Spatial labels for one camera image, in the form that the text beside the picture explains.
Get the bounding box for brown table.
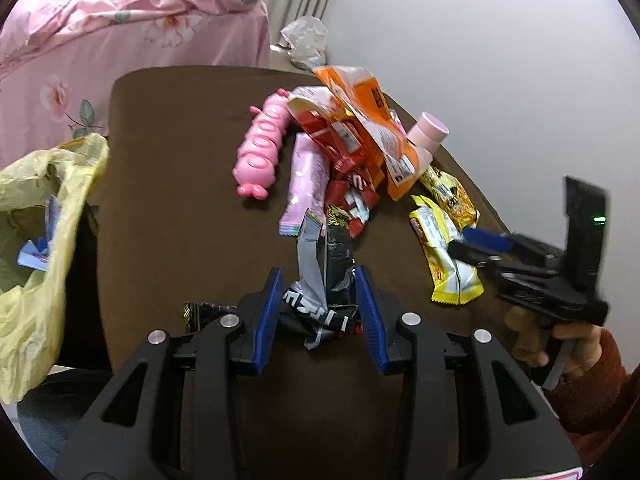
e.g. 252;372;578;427
96;65;527;480

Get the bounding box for pink caterpillar toy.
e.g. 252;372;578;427
236;88;294;201

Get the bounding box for pink cartoon snack wrapper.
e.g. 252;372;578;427
278;132;332;237

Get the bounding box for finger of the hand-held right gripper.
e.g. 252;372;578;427
465;228;513;255
447;240;502;268

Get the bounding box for red snack packet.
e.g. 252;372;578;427
289;86;386;197

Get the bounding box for silver foil wrapper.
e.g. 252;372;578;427
294;208;329;312

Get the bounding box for crumpled clear plastic bag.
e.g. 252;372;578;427
279;15;329;73

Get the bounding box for black gold patterned wrapper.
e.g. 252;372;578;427
324;203;357;307

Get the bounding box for yellow noodle packet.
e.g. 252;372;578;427
408;194;485;306
418;164;481;231

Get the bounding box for yellow plastic trash bag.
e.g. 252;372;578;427
0;132;111;406

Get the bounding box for person's right forearm brown sleeve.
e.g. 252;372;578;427
542;327;633;467

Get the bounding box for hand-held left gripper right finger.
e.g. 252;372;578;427
352;265;583;480

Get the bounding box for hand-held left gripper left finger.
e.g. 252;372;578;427
52;266;283;480

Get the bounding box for orange snack packet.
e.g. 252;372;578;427
313;64;434;202

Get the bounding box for black white lettered wrapper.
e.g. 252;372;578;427
182;282;362;350

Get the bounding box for pink bed sheet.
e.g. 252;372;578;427
0;0;272;170

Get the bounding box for person's right hand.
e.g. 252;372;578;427
502;305;604;378

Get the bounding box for person's dark trousers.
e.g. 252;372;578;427
16;367;118;468

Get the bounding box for blue white wrapper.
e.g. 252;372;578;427
17;195;63;273

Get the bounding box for small red wrapper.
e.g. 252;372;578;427
327;172;379;239

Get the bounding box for pink cup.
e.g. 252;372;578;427
407;112;450;159

